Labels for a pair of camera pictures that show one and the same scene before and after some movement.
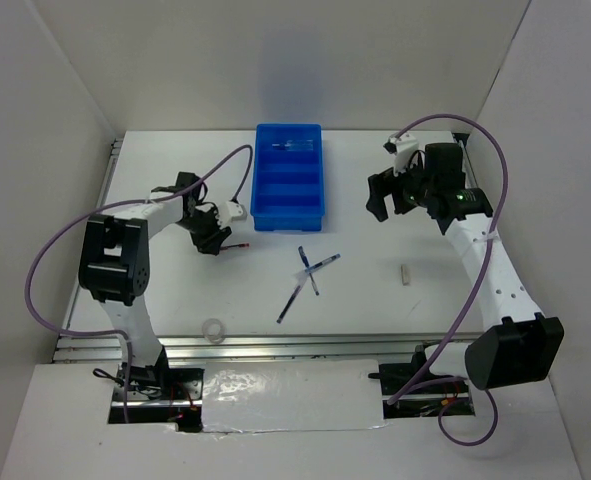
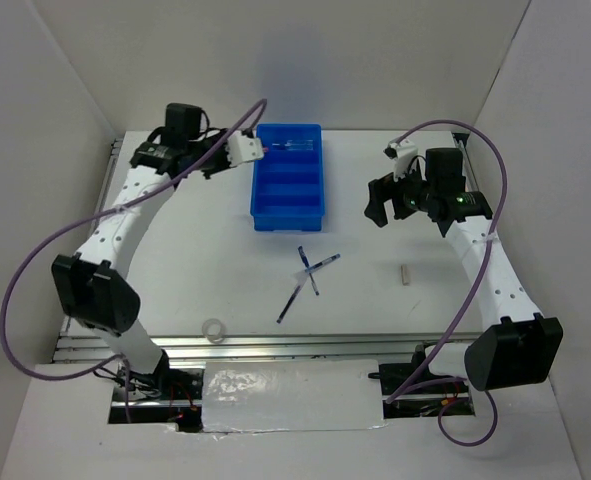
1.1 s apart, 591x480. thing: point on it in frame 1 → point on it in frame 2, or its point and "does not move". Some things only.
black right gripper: (385, 183) does not move
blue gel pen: (330, 259) does not move
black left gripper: (211, 243) → (224, 161)
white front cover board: (288, 396) does not move
